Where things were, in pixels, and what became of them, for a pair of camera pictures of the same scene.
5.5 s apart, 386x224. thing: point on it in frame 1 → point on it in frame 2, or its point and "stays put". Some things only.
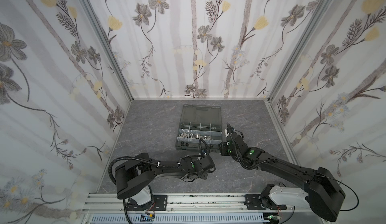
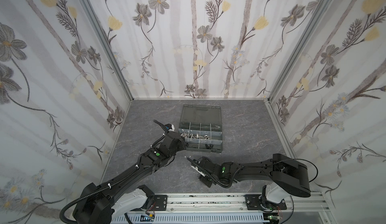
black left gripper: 206,162 → 174,134
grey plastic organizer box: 197,122 stays put
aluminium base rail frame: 184,204 stays put
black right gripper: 232,136 → 197,164
